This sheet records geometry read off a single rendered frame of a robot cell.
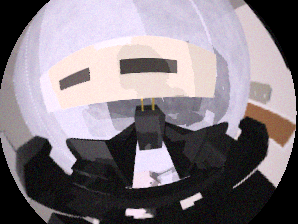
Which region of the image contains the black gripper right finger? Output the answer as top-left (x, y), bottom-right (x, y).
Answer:
top-left (164, 121), bottom-right (229, 180)

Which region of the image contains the black two-prong plug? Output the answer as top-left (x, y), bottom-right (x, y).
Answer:
top-left (134, 97), bottom-right (165, 151)

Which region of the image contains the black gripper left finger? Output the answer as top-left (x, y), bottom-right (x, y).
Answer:
top-left (65, 123), bottom-right (137, 188)

